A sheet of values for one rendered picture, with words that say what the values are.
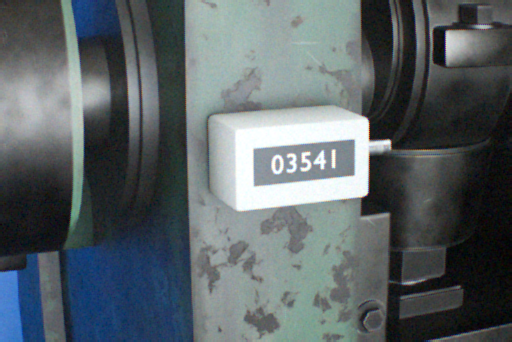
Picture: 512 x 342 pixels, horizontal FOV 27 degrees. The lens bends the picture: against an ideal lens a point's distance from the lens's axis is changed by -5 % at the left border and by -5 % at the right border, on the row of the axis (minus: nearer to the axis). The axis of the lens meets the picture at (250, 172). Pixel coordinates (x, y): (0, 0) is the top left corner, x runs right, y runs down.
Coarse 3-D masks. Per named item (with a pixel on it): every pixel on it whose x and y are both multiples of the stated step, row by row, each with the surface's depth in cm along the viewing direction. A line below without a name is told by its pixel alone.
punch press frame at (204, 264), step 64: (128, 0) 59; (192, 0) 53; (256, 0) 54; (320, 0) 55; (128, 64) 58; (192, 64) 54; (256, 64) 55; (320, 64) 56; (128, 128) 59; (192, 128) 54; (128, 192) 61; (192, 192) 55; (64, 256) 101; (128, 256) 68; (192, 256) 56; (256, 256) 57; (320, 256) 58; (448, 256) 89; (64, 320) 106; (128, 320) 70; (192, 320) 57; (256, 320) 58; (320, 320) 59
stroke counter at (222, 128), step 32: (224, 128) 52; (256, 128) 51; (288, 128) 52; (320, 128) 52; (352, 128) 53; (224, 160) 52; (256, 160) 51; (288, 160) 52; (320, 160) 53; (352, 160) 53; (224, 192) 53; (256, 192) 52; (288, 192) 52; (320, 192) 53; (352, 192) 54
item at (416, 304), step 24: (456, 264) 78; (408, 288) 73; (432, 288) 73; (456, 288) 73; (480, 288) 77; (504, 288) 77; (408, 312) 72; (432, 312) 73; (456, 312) 73; (480, 312) 72; (504, 312) 72; (408, 336) 69; (432, 336) 69; (456, 336) 69; (480, 336) 69; (504, 336) 70
